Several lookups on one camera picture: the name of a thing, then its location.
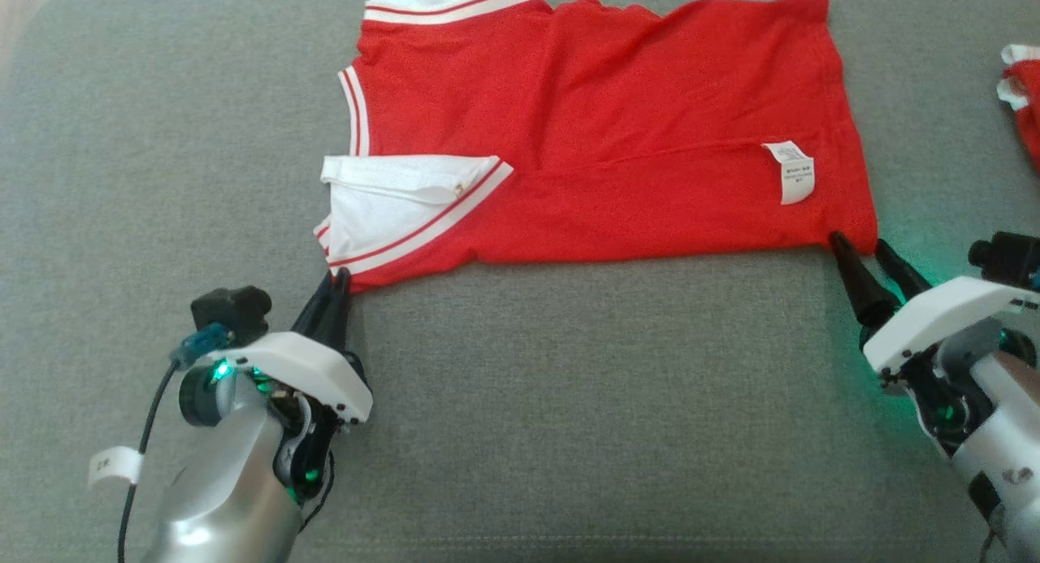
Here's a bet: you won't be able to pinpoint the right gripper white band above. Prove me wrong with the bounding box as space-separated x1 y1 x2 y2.
827 232 1040 460

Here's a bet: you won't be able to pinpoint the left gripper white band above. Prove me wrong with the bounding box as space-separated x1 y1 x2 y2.
208 267 375 503

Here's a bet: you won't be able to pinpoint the red mesh shorts white stripes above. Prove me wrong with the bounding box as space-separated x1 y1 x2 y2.
997 43 1040 174

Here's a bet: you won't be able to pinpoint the red white sports shirt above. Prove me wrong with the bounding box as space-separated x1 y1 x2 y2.
313 0 881 294

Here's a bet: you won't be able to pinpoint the grey sofa seat cushion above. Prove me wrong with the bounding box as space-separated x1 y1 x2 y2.
0 0 1040 563

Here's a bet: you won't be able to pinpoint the white cable label tag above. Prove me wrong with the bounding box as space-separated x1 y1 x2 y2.
87 446 145 488

